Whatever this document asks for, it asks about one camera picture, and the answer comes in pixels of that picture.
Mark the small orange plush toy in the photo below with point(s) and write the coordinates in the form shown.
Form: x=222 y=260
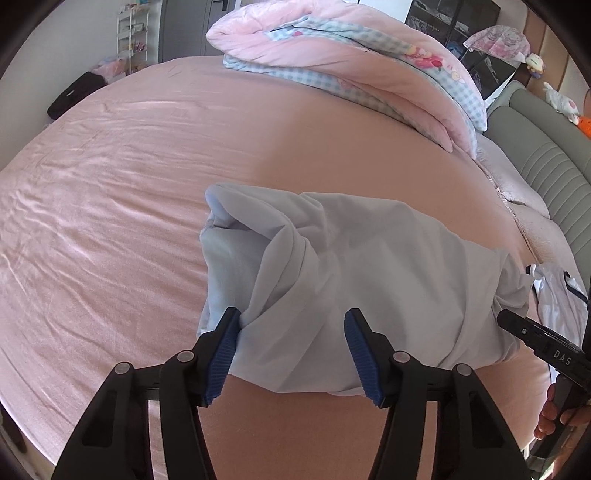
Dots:
x=585 y=127

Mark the pink bag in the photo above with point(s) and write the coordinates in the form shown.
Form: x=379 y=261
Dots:
x=111 y=69

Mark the person's right hand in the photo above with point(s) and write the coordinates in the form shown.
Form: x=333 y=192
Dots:
x=549 y=417

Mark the grey door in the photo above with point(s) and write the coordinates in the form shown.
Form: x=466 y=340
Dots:
x=198 y=32

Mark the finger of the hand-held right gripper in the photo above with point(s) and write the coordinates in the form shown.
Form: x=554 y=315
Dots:
x=526 y=332

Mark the dark glass wardrobe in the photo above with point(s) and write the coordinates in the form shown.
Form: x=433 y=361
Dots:
x=443 y=23

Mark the white navy-striped shirt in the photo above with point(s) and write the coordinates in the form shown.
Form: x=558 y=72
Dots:
x=554 y=300

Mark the black backpack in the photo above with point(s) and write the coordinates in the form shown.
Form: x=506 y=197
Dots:
x=76 y=94

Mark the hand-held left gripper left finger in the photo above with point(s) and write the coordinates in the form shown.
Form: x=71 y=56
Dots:
x=221 y=360

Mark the light blue navy-trimmed shirt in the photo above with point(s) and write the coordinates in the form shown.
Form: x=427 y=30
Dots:
x=369 y=263

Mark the white plush toy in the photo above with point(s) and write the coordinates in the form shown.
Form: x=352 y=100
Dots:
x=561 y=101

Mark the white shelf rack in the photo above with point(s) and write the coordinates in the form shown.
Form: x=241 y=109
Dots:
x=134 y=37

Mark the folded pink checked quilt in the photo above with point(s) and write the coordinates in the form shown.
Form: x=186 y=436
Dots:
x=346 y=50

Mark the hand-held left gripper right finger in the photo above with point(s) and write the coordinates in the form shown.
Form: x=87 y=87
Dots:
x=364 y=360

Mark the pale pink pillow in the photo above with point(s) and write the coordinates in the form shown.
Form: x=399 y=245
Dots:
x=549 y=235
x=512 y=180

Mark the pink printed umbrella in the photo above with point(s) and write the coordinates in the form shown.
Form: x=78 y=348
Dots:
x=498 y=44

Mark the grey upholstered headboard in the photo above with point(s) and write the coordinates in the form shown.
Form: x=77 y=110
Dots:
x=554 y=175

